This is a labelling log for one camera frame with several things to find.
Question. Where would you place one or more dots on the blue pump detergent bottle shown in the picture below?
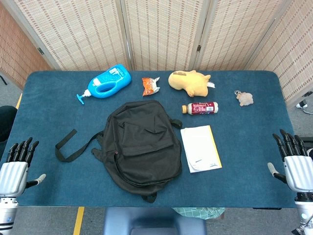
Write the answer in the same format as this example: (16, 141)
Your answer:
(115, 79)

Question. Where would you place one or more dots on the green checked cloth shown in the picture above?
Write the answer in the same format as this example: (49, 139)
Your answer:
(198, 213)

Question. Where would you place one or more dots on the dark blue padded seat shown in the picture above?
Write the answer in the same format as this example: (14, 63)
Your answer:
(151, 220)

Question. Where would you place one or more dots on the woven folding screen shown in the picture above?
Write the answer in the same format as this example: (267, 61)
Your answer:
(85, 31)

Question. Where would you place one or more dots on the brown drink bottle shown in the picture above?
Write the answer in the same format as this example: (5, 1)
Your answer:
(201, 108)

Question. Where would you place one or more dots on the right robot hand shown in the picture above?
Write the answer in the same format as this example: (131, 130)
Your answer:
(299, 173)

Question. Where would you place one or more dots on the black round stool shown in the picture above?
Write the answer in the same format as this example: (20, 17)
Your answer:
(7, 122)

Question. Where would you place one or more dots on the orange snack packet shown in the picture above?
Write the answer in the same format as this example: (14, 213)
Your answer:
(149, 86)

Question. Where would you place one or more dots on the white and yellow booklet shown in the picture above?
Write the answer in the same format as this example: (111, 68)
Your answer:
(200, 149)

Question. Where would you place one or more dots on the black box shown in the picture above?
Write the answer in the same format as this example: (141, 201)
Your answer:
(309, 139)

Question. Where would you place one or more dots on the black backpack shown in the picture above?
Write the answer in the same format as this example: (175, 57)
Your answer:
(146, 147)

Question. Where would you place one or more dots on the blue felt table cover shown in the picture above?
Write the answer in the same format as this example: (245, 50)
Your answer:
(49, 122)

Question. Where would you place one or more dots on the yellow plush toy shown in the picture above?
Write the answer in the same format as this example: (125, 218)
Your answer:
(188, 82)

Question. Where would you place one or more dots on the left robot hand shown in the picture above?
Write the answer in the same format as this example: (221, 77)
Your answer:
(13, 178)

